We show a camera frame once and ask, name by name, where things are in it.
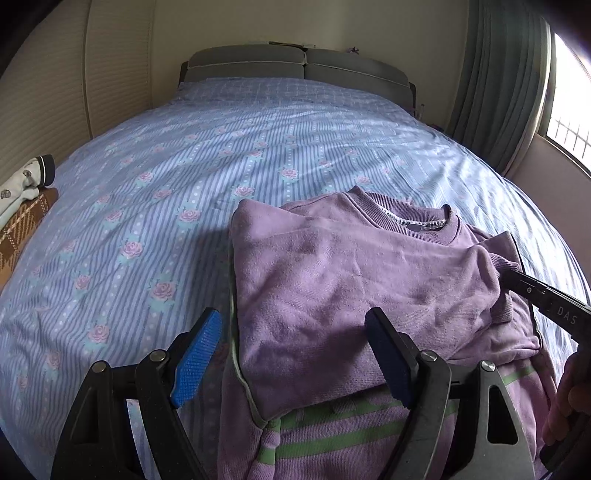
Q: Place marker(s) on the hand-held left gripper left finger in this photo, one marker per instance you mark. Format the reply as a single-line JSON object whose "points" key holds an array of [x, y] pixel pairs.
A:
{"points": [[199, 357]]}

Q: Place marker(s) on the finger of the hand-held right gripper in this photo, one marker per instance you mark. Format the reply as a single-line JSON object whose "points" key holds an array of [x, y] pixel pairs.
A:
{"points": [[524, 284]]}

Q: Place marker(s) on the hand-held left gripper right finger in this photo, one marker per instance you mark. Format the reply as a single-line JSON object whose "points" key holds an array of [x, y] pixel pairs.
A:
{"points": [[391, 364]]}

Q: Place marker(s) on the purple sweatshirt with green stripes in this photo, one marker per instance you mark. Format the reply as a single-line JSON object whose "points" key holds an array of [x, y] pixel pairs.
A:
{"points": [[351, 277]]}

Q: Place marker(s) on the person's right hand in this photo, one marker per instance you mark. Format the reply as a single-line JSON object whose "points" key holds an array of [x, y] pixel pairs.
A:
{"points": [[565, 401]]}

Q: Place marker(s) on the window with grille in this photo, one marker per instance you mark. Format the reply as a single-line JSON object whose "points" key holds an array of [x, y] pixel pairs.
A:
{"points": [[570, 101]]}

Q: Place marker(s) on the blue floral striped bed sheet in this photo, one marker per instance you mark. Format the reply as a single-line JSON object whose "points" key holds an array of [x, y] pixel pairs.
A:
{"points": [[184, 161]]}

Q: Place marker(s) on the grey-green curtain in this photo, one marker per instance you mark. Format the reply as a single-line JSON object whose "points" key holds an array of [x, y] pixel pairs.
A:
{"points": [[503, 83]]}

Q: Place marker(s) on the brown plaid cloth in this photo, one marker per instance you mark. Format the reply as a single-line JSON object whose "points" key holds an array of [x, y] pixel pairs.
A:
{"points": [[21, 226]]}

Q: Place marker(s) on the white garment with dark cuff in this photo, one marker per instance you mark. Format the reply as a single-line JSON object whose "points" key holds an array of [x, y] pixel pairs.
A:
{"points": [[21, 184]]}

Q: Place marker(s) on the beige ribbed wardrobe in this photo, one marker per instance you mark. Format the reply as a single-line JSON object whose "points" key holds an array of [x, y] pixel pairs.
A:
{"points": [[69, 78]]}

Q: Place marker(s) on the grey padded headboard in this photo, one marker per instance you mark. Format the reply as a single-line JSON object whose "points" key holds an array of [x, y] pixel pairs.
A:
{"points": [[295, 64]]}

